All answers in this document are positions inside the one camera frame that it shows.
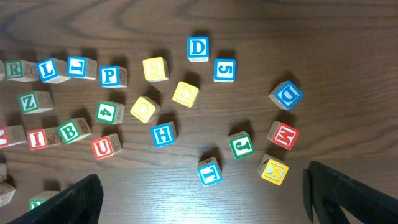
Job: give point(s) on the yellow O block left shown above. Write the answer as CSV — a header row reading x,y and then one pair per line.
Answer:
x,y
6,193

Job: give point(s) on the green Z block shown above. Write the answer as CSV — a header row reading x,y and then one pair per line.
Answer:
x,y
35,102

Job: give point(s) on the red I block upright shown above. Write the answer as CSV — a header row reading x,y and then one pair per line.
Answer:
x,y
43,138

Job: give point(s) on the green R block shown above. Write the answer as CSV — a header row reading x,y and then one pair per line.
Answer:
x,y
21,71

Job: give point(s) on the yellow W block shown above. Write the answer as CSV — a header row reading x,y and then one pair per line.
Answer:
x,y
2,70

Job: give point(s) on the blue 5 block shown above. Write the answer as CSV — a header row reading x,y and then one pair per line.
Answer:
x,y
224,70

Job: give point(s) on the blue L block rotated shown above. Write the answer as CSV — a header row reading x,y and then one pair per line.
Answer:
x,y
81,67

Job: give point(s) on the red U block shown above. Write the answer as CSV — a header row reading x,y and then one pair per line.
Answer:
x,y
106,146

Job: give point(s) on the red M block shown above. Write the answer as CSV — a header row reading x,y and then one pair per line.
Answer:
x,y
283,135

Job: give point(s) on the yellow S block right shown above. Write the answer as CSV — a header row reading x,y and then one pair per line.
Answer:
x,y
155,69

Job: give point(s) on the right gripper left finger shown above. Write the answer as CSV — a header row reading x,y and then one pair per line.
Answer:
x,y
79,204

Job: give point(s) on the green 4 block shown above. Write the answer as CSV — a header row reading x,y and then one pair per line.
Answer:
x,y
110,112

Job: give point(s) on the blue H block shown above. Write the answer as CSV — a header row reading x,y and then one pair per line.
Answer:
x,y
164,134

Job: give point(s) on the blue L block upright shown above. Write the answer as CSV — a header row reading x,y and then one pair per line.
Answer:
x,y
52,71

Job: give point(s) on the blue D block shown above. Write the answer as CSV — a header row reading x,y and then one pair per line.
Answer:
x,y
198,49

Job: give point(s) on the blue Q block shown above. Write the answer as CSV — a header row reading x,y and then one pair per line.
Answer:
x,y
286,95

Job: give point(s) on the green J block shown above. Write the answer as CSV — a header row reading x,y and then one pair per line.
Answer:
x,y
241,145

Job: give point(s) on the yellow X block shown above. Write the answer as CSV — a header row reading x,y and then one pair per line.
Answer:
x,y
272,169

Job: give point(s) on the blue I block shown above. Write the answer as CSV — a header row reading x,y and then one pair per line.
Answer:
x,y
209,172

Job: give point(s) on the green B block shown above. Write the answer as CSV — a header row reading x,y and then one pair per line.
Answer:
x,y
74,130

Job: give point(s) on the red I block sideways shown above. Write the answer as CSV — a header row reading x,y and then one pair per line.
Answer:
x,y
12,135

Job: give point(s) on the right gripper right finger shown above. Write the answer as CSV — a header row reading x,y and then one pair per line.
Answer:
x,y
327,193

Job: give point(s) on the blue P block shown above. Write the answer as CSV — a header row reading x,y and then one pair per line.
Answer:
x,y
113,76

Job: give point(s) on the yellow O block centre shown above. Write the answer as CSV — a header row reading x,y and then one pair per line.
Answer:
x,y
144,109

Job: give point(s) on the yellow o block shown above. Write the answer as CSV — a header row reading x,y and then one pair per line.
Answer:
x,y
144,109
6,193

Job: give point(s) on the yellow G block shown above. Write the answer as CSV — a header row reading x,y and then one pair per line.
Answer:
x,y
185,94

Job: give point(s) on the green N block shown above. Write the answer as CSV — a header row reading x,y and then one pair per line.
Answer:
x,y
41,198

